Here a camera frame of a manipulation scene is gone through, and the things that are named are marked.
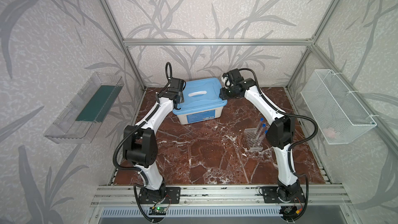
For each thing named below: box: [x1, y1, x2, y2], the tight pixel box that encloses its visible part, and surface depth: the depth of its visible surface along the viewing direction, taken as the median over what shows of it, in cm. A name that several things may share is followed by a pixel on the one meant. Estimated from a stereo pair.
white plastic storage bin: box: [176, 106, 224, 125], surface depth 98 cm
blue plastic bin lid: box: [172, 77, 228, 115], surface depth 93 cm
